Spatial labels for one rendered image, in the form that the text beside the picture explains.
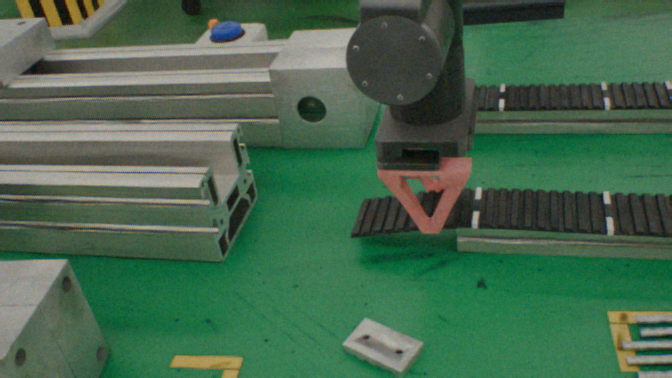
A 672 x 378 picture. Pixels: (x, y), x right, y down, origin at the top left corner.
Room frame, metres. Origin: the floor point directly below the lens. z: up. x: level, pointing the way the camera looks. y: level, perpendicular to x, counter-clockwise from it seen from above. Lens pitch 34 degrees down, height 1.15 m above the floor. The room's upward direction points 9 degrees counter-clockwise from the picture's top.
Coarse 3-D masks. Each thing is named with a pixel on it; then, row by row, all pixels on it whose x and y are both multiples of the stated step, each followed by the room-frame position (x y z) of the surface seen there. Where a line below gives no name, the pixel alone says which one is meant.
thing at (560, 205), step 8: (552, 192) 0.44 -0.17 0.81; (568, 192) 0.44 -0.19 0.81; (552, 200) 0.43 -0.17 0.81; (560, 200) 0.43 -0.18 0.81; (568, 200) 0.43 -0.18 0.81; (552, 208) 0.42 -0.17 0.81; (560, 208) 0.42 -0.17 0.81; (568, 208) 0.42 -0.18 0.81; (552, 216) 0.41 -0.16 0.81; (560, 216) 0.41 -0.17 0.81; (568, 216) 0.41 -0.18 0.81; (552, 224) 0.40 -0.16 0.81; (560, 224) 0.40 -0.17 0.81; (568, 224) 0.40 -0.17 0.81; (568, 232) 0.40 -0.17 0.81; (576, 232) 0.39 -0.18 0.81
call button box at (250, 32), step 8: (248, 24) 0.88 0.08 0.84; (256, 24) 0.88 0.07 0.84; (208, 32) 0.88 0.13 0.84; (248, 32) 0.85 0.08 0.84; (256, 32) 0.85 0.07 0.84; (264, 32) 0.87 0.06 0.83; (200, 40) 0.85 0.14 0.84; (208, 40) 0.85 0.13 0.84; (216, 40) 0.84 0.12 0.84; (224, 40) 0.83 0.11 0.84; (232, 40) 0.83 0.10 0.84; (240, 40) 0.83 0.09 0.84; (248, 40) 0.83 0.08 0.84; (256, 40) 0.84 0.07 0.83; (264, 40) 0.86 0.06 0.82
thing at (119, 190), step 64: (0, 128) 0.63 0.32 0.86; (64, 128) 0.61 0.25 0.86; (128, 128) 0.58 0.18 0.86; (192, 128) 0.56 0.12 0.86; (0, 192) 0.53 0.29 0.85; (64, 192) 0.51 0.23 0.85; (128, 192) 0.49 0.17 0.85; (192, 192) 0.47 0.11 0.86; (256, 192) 0.56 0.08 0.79; (128, 256) 0.49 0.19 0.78; (192, 256) 0.47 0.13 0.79
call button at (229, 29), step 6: (222, 24) 0.86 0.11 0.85; (228, 24) 0.86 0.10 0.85; (234, 24) 0.85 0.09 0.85; (240, 24) 0.86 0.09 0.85; (216, 30) 0.84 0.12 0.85; (222, 30) 0.84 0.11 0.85; (228, 30) 0.84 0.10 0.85; (234, 30) 0.84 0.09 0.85; (240, 30) 0.85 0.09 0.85; (216, 36) 0.84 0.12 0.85; (222, 36) 0.83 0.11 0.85; (228, 36) 0.83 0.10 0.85
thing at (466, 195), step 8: (464, 192) 0.46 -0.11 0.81; (472, 192) 0.46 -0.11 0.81; (456, 200) 0.46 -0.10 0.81; (464, 200) 0.45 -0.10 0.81; (472, 200) 0.45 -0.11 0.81; (456, 208) 0.45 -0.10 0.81; (464, 208) 0.44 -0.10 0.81; (448, 216) 0.44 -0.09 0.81; (456, 216) 0.44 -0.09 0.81; (464, 216) 0.43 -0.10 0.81; (448, 224) 0.43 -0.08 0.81; (456, 224) 0.43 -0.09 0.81; (464, 224) 0.42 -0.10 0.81
